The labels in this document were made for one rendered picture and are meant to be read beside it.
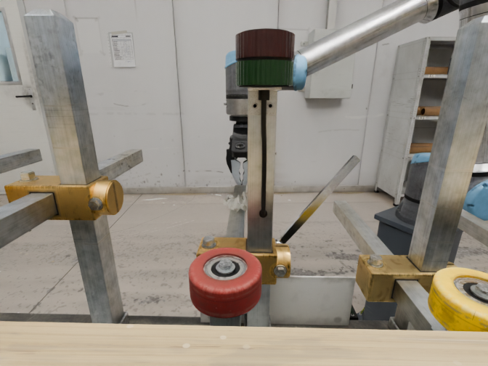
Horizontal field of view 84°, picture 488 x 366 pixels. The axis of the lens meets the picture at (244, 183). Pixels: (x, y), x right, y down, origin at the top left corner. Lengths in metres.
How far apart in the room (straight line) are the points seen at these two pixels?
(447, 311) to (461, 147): 0.20
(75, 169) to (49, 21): 0.17
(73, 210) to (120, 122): 2.79
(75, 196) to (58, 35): 0.19
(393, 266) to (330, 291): 0.11
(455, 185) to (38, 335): 0.47
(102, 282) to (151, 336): 0.24
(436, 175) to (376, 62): 2.88
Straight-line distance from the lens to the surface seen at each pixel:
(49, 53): 0.41
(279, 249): 0.41
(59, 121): 0.41
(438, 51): 3.59
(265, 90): 0.29
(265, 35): 0.28
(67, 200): 0.43
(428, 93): 3.55
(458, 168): 0.43
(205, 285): 0.28
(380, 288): 0.46
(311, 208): 0.46
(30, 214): 0.41
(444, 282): 0.35
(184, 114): 3.00
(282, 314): 0.52
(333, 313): 0.54
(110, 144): 3.28
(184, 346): 0.25
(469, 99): 0.42
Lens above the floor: 1.08
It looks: 18 degrees down
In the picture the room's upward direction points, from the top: straight up
